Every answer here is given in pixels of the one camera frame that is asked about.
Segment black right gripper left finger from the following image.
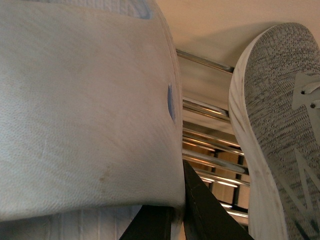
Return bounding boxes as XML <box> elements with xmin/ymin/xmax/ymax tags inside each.
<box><xmin>120</xmin><ymin>205</ymin><xmax>174</xmax><ymax>240</ymax></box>

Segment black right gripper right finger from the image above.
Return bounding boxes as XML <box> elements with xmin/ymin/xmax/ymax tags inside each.
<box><xmin>183</xmin><ymin>160</ymin><xmax>252</xmax><ymax>240</ymax></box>

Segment light blue slipper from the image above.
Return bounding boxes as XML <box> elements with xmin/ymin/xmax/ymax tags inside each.
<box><xmin>0</xmin><ymin>0</ymin><xmax>185</xmax><ymax>240</ymax></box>

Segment grey sneaker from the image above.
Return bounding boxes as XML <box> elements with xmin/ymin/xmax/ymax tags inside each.
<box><xmin>228</xmin><ymin>23</ymin><xmax>320</xmax><ymax>240</ymax></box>

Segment black metal shoe rack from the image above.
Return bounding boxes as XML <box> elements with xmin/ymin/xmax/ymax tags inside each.
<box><xmin>175</xmin><ymin>48</ymin><xmax>251</xmax><ymax>226</ymax></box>

